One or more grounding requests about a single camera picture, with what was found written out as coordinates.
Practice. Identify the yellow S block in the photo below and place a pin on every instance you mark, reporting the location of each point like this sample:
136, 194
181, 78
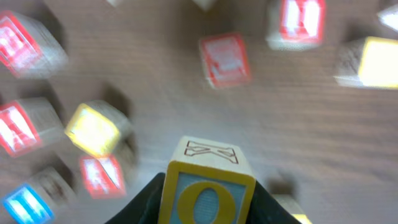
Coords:
370, 63

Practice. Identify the yellow C block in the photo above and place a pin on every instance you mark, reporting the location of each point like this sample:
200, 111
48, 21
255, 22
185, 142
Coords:
292, 207

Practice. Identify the yellow O block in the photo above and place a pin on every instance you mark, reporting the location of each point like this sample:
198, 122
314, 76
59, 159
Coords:
206, 182

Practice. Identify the blue T block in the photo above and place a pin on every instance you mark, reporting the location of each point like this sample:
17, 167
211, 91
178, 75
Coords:
39, 199

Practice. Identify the red 3 block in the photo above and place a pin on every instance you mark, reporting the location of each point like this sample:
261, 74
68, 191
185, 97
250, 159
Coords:
28, 49

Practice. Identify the red A block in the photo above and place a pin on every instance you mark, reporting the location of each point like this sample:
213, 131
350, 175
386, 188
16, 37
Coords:
111, 176

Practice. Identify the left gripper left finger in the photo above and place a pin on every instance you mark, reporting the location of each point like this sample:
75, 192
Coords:
144, 207

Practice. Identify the red Y block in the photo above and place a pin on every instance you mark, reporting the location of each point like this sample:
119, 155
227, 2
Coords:
29, 124

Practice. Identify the yellow block left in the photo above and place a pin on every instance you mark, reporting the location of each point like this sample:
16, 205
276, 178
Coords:
98, 128

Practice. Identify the red I block centre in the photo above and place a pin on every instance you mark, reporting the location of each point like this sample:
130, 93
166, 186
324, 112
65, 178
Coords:
295, 25

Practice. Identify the red U block centre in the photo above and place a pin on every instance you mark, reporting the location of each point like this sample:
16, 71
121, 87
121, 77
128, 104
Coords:
225, 61

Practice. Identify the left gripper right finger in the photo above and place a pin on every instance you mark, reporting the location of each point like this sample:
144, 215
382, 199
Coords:
264, 209

